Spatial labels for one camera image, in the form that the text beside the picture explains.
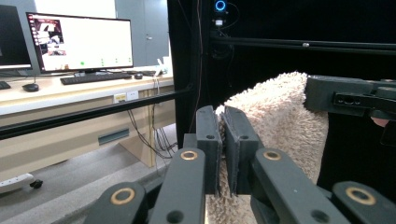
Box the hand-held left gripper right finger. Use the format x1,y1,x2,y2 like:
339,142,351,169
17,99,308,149
219,105,263,196

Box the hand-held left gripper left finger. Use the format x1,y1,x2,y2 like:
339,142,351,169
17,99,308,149
195,105,224,196

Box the beige towel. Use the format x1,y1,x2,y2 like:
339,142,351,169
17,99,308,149
205,71,330,224

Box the small white desk item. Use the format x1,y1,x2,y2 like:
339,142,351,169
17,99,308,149
156,56,173,77

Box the grey door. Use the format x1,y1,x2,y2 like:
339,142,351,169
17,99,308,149
114,0,171,68

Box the light wooden desk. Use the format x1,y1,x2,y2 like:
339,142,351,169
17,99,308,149
0,65,176,183

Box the lit computer monitor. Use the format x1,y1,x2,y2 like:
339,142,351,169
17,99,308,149
25,11,134,75

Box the white chair base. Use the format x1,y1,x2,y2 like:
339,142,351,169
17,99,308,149
0,173,44,196

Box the dark computer monitor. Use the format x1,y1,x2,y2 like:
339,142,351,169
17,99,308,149
0,4,34,77

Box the black horizontal frame bar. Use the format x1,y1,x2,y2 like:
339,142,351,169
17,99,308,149
0,88,194,142
210,33,396,58

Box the hanging desk cables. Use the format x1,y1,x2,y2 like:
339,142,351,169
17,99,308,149
126,76,179,161

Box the black vertical frame post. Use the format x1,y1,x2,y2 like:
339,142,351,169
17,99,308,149
166,0,217,149

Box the camera with blue ring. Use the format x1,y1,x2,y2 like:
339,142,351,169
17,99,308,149
212,0,229,28

